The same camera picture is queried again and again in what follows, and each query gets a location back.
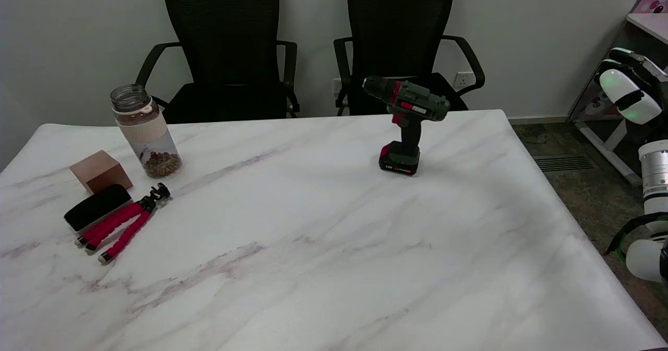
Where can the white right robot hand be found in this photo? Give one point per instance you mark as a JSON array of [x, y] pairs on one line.
[[629, 98]]

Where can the green red power screwdriver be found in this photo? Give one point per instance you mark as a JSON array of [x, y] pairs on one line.
[[410, 138]]

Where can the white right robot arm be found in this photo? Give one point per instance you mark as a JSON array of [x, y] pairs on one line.
[[655, 173]]

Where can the white desk with side panel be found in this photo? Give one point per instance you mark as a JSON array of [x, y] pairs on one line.
[[616, 137]]

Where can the floor vent grille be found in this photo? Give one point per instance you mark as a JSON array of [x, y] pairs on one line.
[[563, 163]]

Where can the black mesh office chair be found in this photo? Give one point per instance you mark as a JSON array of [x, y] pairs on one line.
[[402, 33], [224, 53]]

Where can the glass jar with nuts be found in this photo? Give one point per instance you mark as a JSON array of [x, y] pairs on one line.
[[148, 137]]

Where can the red flexible mini tripod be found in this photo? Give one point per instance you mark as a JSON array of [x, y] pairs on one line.
[[122, 225]]

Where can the brown wooden block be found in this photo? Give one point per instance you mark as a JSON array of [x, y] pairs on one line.
[[99, 172]]

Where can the black whiteboard eraser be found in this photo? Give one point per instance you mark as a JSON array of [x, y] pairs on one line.
[[96, 207]]

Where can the white wall socket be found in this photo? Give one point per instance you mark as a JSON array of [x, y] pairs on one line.
[[463, 79], [336, 85]]

